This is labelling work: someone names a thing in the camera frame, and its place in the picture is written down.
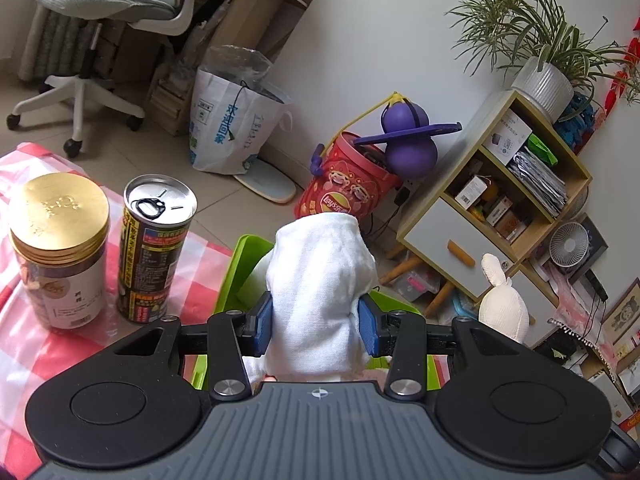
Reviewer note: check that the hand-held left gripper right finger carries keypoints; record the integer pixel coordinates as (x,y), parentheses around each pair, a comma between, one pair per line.
(367,325)

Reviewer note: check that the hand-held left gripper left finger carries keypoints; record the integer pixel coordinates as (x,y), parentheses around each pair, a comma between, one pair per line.
(262,321)

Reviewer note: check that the green plastic bin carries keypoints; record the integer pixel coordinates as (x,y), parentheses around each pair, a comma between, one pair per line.
(240,280)

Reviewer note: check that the white cloth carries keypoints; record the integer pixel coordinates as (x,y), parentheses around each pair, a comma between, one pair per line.
(315,285)

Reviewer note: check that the cream rabbit plush toy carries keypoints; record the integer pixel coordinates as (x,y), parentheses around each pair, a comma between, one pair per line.
(502,310)

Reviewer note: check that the clear storage box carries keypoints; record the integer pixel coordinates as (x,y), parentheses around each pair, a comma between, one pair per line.
(415,285)

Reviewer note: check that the blue lidded storage box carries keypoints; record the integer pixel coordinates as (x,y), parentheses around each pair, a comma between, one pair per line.
(465,305)

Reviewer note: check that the wooden shelf cabinet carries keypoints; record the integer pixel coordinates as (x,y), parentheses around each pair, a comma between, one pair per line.
(450,230)

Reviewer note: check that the dark drink can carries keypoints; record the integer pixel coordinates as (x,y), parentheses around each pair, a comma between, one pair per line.
(150,260)

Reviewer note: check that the black power adapter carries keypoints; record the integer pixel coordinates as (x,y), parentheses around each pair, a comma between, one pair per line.
(402,195)

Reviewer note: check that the pale blue bathroom scale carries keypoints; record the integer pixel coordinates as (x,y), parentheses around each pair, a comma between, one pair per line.
(267,185)

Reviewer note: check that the red snack bucket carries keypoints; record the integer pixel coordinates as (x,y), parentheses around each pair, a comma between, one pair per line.
(340,180)

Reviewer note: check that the purple hopper ball toy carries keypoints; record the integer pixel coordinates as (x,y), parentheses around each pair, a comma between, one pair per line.
(410,152)

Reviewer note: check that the white shopping bag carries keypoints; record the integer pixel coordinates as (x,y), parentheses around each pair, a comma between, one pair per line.
(225,125)

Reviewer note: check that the pink patterned cloth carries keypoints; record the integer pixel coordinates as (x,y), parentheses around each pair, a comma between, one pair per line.
(575,315)

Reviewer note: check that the clear jar with gold lid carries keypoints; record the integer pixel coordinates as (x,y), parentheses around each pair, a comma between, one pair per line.
(60,270)

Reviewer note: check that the white desk fan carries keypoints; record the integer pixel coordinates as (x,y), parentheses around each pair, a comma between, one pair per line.
(570,247)

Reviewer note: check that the stack of papers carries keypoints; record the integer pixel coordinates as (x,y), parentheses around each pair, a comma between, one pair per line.
(540,182)

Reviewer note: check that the black power strip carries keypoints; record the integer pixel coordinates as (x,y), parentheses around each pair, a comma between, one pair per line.
(596,285)

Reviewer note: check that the white product box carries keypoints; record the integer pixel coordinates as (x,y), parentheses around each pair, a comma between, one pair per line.
(507,135)

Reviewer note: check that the dark framed picture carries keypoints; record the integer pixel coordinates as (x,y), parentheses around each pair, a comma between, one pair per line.
(597,245)

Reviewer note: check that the green packet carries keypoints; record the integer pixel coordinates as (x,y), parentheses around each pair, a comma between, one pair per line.
(542,149)

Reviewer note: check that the pink checked tablecloth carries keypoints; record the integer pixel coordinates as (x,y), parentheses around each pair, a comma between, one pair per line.
(15,355)

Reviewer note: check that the light framed picture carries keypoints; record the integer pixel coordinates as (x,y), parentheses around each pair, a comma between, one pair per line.
(622,312)

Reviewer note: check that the blue plastic toy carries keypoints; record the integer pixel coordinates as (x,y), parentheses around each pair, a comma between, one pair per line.
(575,120)

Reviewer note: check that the spider plant in white pot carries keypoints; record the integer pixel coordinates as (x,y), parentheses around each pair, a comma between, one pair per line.
(542,85)

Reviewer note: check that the cardboard boxes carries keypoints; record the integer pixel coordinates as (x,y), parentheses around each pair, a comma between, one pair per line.
(250,15)

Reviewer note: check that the red paper decoration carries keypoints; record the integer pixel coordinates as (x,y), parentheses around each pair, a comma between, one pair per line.
(625,75)

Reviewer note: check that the white radiator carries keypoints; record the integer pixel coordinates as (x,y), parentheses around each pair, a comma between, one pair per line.
(37,20)

